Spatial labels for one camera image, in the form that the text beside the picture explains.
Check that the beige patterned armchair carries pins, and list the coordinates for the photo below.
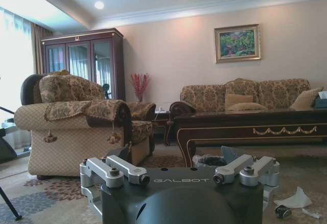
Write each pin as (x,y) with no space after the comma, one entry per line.
(66,132)

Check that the dark wood side table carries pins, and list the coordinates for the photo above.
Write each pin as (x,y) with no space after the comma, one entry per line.
(161,119)

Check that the beige square sofa cushion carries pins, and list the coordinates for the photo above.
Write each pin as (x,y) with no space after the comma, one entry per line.
(237,99)

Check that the dark wood coffee table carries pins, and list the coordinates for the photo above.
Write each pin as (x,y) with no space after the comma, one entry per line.
(245,129)

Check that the grey exercise machine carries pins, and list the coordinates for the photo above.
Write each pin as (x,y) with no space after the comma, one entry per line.
(10,142)

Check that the dark wood glass-door cabinet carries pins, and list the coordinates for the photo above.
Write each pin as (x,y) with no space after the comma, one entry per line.
(79,55)

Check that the trash bin with clear liner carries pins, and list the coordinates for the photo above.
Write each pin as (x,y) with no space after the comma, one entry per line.
(204,160)

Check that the floral patterned rug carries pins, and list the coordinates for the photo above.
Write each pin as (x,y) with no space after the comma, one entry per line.
(38,198)

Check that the crumpled white tissue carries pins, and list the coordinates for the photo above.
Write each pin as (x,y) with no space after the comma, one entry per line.
(296,197)

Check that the small dark crumpled wrapper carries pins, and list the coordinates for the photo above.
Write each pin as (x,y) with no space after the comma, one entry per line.
(283,209)

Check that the red flower arrangement in vase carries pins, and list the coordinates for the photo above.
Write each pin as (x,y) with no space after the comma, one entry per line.
(140,83)

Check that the black tripod leg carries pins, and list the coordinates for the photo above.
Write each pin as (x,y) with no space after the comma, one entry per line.
(10,203)

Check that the teal tissue box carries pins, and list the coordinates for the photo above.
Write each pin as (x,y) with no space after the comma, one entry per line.
(321,102)

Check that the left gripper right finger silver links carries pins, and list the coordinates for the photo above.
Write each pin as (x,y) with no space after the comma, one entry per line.
(265,170)

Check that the patterned three-seat sofa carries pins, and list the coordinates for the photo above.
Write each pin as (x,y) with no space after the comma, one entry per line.
(276,91)

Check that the sheer white curtain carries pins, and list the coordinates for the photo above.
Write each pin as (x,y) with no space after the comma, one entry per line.
(15,63)

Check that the round recessed ceiling light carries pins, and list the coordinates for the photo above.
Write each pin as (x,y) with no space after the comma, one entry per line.
(99,4)

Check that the beige flat-lying sofa cushion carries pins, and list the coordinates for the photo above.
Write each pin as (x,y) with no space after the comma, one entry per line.
(246,106)

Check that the gold-framed landscape painting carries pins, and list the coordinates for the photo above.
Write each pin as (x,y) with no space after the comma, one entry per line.
(237,43)

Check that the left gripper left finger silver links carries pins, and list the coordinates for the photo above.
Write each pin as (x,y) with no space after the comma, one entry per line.
(95,169)

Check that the white paper strip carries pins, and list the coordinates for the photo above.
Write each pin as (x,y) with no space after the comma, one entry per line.
(311,213)

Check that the beige gold-trimmed sofa cushion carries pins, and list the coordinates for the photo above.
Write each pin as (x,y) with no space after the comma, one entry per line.
(306,99)

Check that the black office chair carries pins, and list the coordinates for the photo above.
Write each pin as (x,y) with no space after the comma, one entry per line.
(29,88)

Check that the brown curtain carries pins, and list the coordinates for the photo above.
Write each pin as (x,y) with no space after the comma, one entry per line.
(39,48)

